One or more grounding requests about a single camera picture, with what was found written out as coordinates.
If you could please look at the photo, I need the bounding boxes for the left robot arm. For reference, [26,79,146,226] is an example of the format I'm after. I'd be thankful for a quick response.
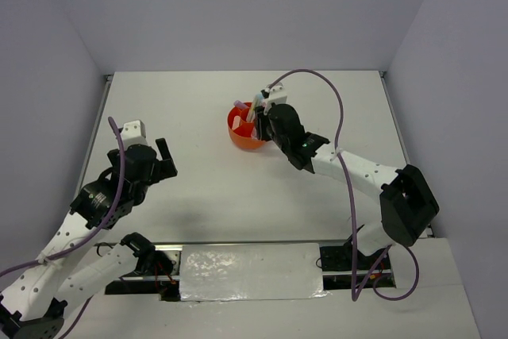
[1,138,177,338]

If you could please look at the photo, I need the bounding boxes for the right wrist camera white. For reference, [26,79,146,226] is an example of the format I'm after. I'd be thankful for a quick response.
[261,82,287,113]

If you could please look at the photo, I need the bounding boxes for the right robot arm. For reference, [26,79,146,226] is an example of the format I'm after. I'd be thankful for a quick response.
[256,104,440,268]

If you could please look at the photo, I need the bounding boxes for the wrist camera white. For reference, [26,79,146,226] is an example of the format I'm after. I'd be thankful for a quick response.
[120,120,148,151]
[261,82,287,113]

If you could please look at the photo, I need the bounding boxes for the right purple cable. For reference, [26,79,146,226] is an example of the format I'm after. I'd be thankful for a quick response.
[267,68,421,302]

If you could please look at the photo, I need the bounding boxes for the pink purple highlighter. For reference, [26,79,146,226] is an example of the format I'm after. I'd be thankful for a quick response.
[233,100,248,110]

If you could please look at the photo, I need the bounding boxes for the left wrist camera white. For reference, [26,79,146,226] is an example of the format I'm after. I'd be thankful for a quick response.
[120,120,148,151]

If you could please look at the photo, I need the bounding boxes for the purple cable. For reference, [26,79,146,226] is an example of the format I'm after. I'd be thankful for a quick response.
[267,68,421,302]
[0,116,128,338]

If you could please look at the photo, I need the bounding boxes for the silver foil cover plate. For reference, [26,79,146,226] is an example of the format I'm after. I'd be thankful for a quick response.
[179,243,326,302]

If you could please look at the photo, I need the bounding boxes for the blue highlighter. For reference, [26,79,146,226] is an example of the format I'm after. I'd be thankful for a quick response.
[252,94,264,110]

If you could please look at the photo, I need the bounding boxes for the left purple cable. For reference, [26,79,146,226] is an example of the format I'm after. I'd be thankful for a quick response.
[0,116,128,338]

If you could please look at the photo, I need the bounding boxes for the pink stapler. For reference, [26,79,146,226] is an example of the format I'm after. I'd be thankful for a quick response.
[231,116,241,130]

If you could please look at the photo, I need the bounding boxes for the blue striped thin pen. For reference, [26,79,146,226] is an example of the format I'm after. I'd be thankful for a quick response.
[247,102,256,122]

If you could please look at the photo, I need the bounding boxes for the orange round divided organizer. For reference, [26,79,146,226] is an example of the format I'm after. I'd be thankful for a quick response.
[227,102,265,151]

